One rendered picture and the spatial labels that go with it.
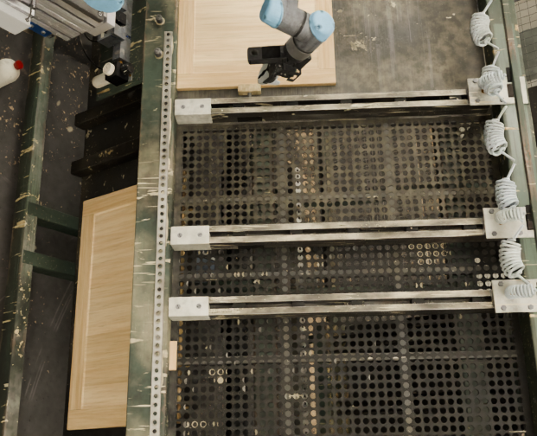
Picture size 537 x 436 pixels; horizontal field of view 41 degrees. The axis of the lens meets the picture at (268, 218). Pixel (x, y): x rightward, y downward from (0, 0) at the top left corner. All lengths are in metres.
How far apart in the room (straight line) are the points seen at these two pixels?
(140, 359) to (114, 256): 0.64
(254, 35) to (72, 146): 1.13
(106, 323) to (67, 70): 1.33
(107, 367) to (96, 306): 0.25
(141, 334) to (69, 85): 1.58
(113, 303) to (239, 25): 1.13
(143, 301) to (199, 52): 0.94
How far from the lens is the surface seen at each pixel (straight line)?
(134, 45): 2.72
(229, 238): 2.30
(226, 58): 2.64
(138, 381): 2.27
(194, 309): 2.25
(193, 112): 2.49
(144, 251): 2.35
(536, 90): 3.12
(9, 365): 2.79
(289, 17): 1.95
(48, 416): 3.11
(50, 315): 3.14
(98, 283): 2.83
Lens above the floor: 2.43
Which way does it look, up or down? 33 degrees down
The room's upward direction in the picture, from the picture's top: 76 degrees clockwise
